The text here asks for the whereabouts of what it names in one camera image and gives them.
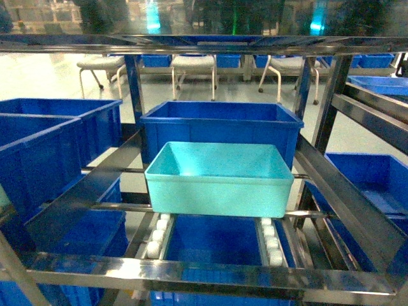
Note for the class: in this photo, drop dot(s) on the white roller track right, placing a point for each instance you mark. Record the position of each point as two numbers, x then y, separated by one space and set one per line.
270 246

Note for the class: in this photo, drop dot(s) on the blue bin right shelf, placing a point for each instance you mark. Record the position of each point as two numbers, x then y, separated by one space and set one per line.
385 85

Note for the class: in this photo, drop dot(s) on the blue bin lower right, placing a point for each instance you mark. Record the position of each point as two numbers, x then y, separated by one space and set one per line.
382 179

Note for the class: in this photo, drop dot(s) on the grey chair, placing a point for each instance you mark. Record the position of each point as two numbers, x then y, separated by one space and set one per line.
181 65
101 63
277 65

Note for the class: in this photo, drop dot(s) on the white roller track left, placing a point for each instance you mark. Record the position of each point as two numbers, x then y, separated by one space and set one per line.
158 243

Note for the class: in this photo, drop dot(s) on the grey chair left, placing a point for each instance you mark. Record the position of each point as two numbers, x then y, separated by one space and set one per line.
101 63

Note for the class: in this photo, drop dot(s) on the grey chair right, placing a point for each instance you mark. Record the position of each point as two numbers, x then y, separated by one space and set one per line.
277 65

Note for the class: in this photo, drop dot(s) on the grey chair middle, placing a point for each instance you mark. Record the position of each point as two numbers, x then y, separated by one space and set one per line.
181 65

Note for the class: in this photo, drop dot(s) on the blue bin near left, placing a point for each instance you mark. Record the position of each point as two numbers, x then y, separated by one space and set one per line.
39 156

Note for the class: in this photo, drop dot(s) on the blue bin far left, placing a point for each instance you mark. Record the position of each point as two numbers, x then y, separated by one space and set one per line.
100 128

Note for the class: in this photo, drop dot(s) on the blue bin shelf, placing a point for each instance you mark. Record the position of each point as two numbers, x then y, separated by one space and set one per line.
385 85
221 122

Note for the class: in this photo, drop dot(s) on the blue bin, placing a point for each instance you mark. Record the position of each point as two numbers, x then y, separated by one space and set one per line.
213 240
97 233
382 179
100 128
39 156

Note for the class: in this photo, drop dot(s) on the white roller track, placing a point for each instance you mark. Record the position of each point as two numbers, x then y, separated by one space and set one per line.
270 246
158 243

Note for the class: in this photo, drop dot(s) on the steel flow rack frame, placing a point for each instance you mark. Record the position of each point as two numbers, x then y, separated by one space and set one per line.
383 242

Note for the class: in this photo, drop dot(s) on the blue bin centre shelf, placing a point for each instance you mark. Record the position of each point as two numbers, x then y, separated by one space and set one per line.
221 122

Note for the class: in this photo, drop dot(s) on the blue bin lower left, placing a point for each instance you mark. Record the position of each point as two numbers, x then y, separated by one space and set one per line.
97 233

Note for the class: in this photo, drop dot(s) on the blue bin lower centre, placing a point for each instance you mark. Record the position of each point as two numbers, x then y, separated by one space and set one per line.
213 240

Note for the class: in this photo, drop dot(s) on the teal plastic bin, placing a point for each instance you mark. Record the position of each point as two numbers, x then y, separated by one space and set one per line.
228 179

